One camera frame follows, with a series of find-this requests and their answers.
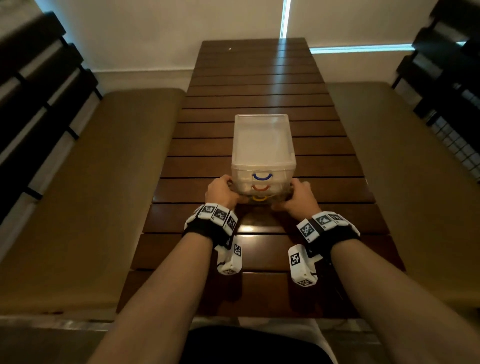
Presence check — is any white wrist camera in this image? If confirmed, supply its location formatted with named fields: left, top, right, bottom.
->
left=287, top=243, right=323, bottom=288
left=214, top=236, right=244, bottom=277

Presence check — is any person's left forearm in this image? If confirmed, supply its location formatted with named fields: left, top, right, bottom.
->
left=86, top=232, right=215, bottom=364

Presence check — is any black framed wire grid panel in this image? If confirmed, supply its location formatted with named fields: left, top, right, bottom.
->
left=427, top=88, right=480, bottom=173

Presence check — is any person's right hand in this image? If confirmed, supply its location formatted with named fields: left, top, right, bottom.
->
left=270, top=177, right=323, bottom=222

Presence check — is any clear drawer yellow handle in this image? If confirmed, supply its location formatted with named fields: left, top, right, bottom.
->
left=238, top=191, right=293, bottom=205

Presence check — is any person's left hand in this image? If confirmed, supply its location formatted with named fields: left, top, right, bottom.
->
left=205, top=174, right=245, bottom=212

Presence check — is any clear plastic three-drawer organiser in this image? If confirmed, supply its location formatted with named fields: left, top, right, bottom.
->
left=230, top=113, right=298, bottom=205

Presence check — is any person's right forearm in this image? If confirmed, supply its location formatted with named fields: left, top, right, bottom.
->
left=329, top=238, right=480, bottom=364

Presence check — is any black marker wristband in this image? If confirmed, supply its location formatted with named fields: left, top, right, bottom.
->
left=296, top=211, right=362, bottom=260
left=182, top=202, right=240, bottom=248

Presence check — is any brown slatted wooden table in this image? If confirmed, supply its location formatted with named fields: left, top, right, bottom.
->
left=116, top=37, right=406, bottom=320

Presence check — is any brown bench cushion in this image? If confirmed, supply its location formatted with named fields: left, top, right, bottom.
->
left=326, top=81, right=480, bottom=308
left=0, top=88, right=187, bottom=316

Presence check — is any clear drawer blue handle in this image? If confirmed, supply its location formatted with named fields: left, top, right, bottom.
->
left=231, top=163, right=297, bottom=185

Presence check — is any clear drawer red handle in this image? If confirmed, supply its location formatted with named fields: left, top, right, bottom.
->
left=232, top=179, right=293, bottom=195

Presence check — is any person's black garment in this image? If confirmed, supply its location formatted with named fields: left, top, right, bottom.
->
left=179, top=325, right=335, bottom=364

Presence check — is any wall light strip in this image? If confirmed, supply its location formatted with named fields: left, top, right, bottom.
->
left=309, top=44, right=416, bottom=55
left=279, top=0, right=292, bottom=40

